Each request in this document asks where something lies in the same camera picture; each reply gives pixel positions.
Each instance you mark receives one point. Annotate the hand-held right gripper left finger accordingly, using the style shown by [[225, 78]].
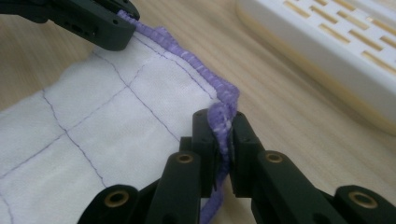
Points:
[[202, 146]]

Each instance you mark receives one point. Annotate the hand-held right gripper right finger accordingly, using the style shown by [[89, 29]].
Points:
[[246, 149]]

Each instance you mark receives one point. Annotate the white cloth with purple edge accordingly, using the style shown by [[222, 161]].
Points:
[[109, 124]]

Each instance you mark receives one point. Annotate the white slotted plastic basket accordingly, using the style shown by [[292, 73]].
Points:
[[327, 46]]

